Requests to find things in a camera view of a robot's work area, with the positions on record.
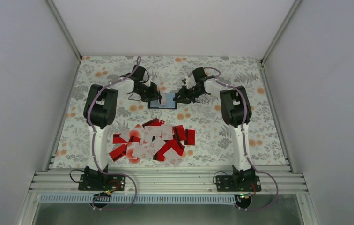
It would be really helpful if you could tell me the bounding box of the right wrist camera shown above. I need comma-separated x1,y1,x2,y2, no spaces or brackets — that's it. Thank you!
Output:
182,75,196,89

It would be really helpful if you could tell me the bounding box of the red card centre right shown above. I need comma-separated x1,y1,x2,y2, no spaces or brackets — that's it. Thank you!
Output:
172,125,187,141

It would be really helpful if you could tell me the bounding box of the red card lower right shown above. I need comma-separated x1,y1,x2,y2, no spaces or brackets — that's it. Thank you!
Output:
153,138,185,162

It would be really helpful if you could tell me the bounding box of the aluminium frame post right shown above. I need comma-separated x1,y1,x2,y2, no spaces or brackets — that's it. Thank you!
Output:
260,0,303,65

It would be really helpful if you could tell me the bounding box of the floral patterned table mat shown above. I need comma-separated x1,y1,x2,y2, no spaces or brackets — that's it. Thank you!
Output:
53,56,285,168

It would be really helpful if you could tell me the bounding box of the slotted cable duct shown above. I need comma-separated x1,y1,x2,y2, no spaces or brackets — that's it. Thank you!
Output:
39,193,236,205

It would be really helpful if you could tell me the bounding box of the black card holder wallet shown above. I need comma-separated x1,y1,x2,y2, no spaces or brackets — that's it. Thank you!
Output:
148,91,177,110

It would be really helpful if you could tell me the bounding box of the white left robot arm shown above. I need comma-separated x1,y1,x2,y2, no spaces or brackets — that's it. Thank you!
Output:
84,64,165,190

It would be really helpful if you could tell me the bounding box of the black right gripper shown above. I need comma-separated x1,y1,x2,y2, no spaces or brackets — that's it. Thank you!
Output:
173,85,205,104

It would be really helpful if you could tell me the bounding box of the red card far right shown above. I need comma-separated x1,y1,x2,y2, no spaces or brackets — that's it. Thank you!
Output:
184,129,196,146

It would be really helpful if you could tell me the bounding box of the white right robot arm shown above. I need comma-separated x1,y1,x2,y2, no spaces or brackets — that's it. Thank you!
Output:
173,67,256,191

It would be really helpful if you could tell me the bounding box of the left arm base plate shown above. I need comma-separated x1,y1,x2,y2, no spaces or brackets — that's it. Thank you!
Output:
78,175,126,191

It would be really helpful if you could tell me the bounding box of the white floral card centre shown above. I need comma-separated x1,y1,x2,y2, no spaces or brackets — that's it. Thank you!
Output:
142,126,162,143

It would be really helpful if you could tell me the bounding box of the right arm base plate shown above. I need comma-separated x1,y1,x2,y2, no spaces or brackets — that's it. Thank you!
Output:
214,175,262,192

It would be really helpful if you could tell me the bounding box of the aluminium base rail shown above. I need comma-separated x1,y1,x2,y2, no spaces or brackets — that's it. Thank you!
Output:
29,167,308,194

